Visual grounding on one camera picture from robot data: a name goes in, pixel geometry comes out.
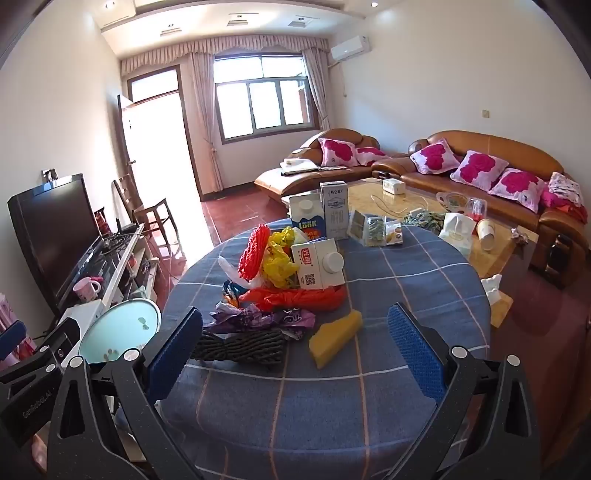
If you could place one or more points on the grey wall socket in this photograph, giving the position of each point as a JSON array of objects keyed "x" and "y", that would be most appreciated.
[{"x": 49, "y": 174}]

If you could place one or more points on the clear plastic cup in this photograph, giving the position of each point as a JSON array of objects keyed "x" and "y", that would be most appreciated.
[{"x": 478, "y": 210}]

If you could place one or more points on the white small-print pillow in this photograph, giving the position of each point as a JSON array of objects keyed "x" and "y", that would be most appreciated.
[{"x": 565, "y": 189}]

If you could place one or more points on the grey white milk carton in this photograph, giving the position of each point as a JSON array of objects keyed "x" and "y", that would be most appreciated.
[{"x": 334, "y": 212}]

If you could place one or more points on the white door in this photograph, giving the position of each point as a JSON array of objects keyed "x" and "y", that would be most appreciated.
[{"x": 127, "y": 138}]

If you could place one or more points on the white tissue box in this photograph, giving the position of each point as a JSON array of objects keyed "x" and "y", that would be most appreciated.
[{"x": 394, "y": 187}]

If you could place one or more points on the beige frilled curtain valance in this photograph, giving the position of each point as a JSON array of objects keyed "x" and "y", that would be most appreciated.
[{"x": 221, "y": 46}]

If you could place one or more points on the yellow marble coffee table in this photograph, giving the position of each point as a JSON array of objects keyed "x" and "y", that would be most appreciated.
[{"x": 364, "y": 194}]

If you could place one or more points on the pink floral thermos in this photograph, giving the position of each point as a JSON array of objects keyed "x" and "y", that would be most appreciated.
[{"x": 9, "y": 307}]

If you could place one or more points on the pile of green candies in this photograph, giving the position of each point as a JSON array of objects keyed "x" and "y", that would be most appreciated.
[{"x": 425, "y": 221}]

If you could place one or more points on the brown framed window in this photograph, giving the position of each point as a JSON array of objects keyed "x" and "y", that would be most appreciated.
[{"x": 265, "y": 99}]

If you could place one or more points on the black flat television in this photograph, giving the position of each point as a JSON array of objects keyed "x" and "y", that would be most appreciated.
[{"x": 51, "y": 240}]

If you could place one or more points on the pink mug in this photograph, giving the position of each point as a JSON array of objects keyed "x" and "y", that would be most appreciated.
[{"x": 85, "y": 290}]

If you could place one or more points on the pink flower pillow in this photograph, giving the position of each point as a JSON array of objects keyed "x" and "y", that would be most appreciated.
[
  {"x": 337, "y": 152},
  {"x": 369, "y": 156},
  {"x": 434, "y": 157},
  {"x": 517, "y": 189},
  {"x": 478, "y": 170}
]

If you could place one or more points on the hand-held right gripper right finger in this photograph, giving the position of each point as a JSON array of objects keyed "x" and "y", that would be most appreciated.
[{"x": 413, "y": 353}]

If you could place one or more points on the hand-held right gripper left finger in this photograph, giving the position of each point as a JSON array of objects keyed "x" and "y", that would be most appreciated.
[{"x": 178, "y": 344}]

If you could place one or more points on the white plastic bag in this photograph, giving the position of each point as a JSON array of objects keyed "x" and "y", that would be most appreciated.
[{"x": 227, "y": 267}]

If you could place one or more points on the blue white drink carton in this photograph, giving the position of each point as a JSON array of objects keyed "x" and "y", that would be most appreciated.
[{"x": 307, "y": 217}]

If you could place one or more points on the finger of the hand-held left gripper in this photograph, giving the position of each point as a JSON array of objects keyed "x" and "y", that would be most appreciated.
[
  {"x": 57, "y": 339},
  {"x": 11, "y": 332}
]

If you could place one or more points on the orange blue snack wrapper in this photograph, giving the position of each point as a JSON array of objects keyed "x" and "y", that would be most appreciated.
[{"x": 231, "y": 293}]

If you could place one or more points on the clear printed snack packet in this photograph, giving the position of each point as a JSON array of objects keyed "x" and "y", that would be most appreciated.
[
  {"x": 358, "y": 226},
  {"x": 375, "y": 230}
]

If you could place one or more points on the black router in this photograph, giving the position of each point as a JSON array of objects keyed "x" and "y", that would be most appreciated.
[{"x": 127, "y": 227}]

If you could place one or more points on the white orange snack packet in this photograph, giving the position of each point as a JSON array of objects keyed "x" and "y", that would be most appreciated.
[{"x": 393, "y": 233}]

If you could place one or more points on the red plastic bag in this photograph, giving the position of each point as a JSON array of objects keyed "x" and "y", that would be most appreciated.
[{"x": 304, "y": 300}]

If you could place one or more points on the purple wrapper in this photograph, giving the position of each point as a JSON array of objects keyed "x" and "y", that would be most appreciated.
[{"x": 258, "y": 318}]

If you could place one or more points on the clear patterned fruit plate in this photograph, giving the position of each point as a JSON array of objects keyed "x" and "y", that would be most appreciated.
[{"x": 452, "y": 199}]

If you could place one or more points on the round glass side table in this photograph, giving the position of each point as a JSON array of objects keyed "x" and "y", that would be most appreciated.
[{"x": 117, "y": 330}]

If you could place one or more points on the beige curtain panel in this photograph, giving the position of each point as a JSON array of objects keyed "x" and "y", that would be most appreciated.
[
  {"x": 318, "y": 87},
  {"x": 205, "y": 115}
]

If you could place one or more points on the red net bag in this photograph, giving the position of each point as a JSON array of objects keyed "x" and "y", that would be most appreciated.
[{"x": 254, "y": 251}]

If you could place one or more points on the beige paper cup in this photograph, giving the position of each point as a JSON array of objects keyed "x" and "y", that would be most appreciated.
[{"x": 485, "y": 233}]

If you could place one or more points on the yellow plastic bag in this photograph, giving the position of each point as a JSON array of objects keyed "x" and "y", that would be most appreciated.
[{"x": 277, "y": 258}]

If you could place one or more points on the white folded cloth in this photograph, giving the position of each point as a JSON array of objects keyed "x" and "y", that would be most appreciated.
[{"x": 298, "y": 166}]

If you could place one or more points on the wooden chair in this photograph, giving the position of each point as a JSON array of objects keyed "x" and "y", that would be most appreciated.
[{"x": 152, "y": 214}]

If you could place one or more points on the yellow sponge wedge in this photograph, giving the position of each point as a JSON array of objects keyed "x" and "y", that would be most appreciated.
[{"x": 334, "y": 339}]

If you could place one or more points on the white air conditioner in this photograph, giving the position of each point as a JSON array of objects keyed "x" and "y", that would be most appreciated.
[{"x": 351, "y": 48}]

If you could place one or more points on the red printed card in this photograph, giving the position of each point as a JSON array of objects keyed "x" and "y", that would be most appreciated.
[{"x": 101, "y": 221}]

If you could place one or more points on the small white QR card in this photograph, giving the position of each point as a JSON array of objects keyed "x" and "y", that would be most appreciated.
[{"x": 314, "y": 267}]

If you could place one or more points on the brown leather chaise sofa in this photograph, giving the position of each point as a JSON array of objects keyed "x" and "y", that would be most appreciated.
[{"x": 277, "y": 177}]

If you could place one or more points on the white glass television stand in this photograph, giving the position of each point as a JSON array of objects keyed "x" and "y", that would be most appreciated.
[{"x": 122, "y": 263}]

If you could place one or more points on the small crumpled wrapper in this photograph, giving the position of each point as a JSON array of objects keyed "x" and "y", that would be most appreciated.
[{"x": 520, "y": 235}]

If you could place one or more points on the long brown leather sofa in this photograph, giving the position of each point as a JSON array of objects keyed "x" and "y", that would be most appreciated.
[{"x": 521, "y": 152}]

